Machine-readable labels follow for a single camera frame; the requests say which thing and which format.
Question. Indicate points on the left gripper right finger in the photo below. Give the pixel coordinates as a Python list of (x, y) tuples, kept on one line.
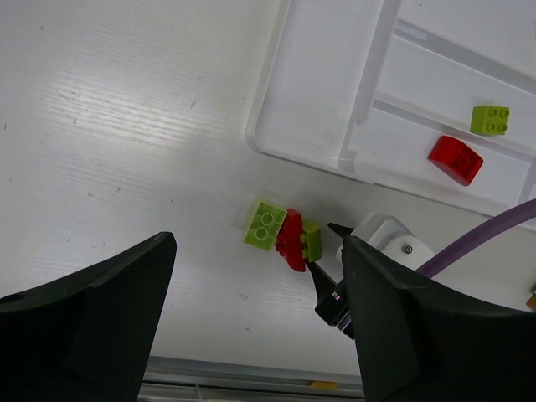
[(418, 340)]

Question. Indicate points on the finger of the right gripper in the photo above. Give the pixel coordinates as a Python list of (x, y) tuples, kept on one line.
[(341, 231), (332, 304)]

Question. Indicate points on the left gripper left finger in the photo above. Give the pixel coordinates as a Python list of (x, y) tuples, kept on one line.
[(87, 336)]

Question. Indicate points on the small green lego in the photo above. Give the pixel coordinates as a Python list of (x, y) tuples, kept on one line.
[(311, 240)]

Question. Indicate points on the red curved lego piece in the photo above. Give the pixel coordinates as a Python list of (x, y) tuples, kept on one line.
[(291, 242)]

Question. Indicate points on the red sloped lego brick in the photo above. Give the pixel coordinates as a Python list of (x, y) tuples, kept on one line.
[(456, 159)]

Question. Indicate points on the small green lego brick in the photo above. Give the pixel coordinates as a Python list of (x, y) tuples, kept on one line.
[(489, 120)]

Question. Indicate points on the orange lego brick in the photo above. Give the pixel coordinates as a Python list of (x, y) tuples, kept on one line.
[(531, 302)]

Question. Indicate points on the white divided sorting tray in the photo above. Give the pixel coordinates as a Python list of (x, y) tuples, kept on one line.
[(364, 89)]

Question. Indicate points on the yellow tape on rail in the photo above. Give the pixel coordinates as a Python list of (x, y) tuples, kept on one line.
[(324, 385)]

